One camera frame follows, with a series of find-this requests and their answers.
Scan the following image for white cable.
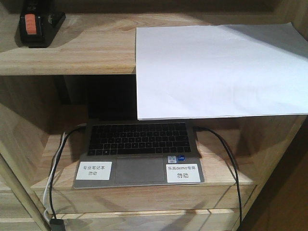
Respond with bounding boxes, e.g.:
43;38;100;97
42;123;87;223

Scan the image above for white label sticker left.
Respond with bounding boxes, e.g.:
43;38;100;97
76;161;112;180

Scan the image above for white paper sheets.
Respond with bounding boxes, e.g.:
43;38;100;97
136;23;308;120

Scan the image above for black cable right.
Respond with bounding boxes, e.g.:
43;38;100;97
195;126;243;231

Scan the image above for grey laptop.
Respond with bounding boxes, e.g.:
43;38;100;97
74;75;205;189

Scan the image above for black stapler with orange button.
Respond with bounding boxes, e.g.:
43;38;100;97
19;0;66;48

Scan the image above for black cable left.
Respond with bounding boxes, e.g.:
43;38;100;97
49;127;85;221

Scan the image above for wooden shelf unit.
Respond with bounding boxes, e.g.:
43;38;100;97
0;0;308;231

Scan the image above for black cable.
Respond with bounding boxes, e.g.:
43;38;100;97
49;127;85;221
195;126;243;231

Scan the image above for black power adapter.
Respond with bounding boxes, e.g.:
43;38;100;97
50;218;65;231

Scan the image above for white label sticker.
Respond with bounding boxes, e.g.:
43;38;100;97
76;161;112;180
166;164;201;183

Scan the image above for white label sticker right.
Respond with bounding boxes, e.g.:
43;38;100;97
166;164;201;183

